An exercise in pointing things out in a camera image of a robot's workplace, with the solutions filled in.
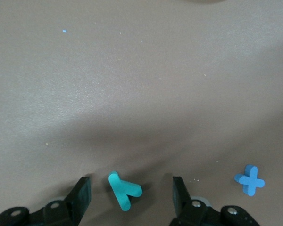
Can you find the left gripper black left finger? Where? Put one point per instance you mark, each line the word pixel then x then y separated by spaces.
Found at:
pixel 73 207

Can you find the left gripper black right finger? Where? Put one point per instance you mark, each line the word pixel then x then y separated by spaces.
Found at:
pixel 188 209

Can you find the teal foam letter y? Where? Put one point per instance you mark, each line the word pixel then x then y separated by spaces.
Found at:
pixel 119 188

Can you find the blue foam letter x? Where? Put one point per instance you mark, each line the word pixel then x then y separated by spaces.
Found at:
pixel 250 181

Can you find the brown table mat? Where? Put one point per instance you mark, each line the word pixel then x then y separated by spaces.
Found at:
pixel 61 70

